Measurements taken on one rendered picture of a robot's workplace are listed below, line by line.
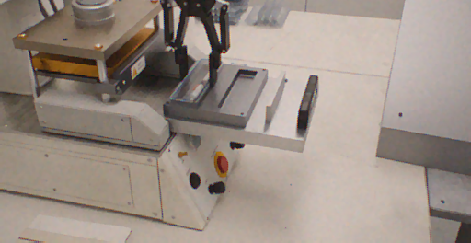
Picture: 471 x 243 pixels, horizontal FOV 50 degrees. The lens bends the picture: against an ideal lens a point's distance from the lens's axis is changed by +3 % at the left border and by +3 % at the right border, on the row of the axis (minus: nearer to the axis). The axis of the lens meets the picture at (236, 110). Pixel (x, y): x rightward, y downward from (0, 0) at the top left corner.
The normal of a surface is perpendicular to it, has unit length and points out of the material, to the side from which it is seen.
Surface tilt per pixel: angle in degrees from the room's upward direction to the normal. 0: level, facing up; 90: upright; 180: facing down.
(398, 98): 44
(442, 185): 0
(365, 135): 0
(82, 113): 90
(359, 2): 90
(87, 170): 90
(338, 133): 0
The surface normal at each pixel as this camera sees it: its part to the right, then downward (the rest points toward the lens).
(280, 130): 0.00, -0.85
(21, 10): 0.96, 0.15
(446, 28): -0.22, -0.26
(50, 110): -0.26, 0.51
